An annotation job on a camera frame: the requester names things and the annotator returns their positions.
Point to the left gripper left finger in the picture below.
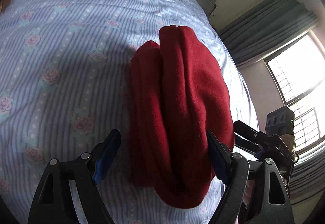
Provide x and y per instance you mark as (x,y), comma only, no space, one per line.
(53,202)

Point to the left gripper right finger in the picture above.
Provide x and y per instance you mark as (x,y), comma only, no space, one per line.
(255,191)

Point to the red sweater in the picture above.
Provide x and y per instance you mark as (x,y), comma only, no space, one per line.
(177,94)

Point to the person's right hand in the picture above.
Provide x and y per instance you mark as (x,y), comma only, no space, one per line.
(246,202)

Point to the window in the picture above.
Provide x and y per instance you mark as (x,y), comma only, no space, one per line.
(298,72)

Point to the teal curtain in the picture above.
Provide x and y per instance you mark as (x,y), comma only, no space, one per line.
(265,28)

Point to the blue floral bed sheet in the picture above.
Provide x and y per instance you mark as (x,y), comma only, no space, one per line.
(64,66)

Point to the folded brown checked garment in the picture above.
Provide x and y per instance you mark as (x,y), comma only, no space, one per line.
(4,5)

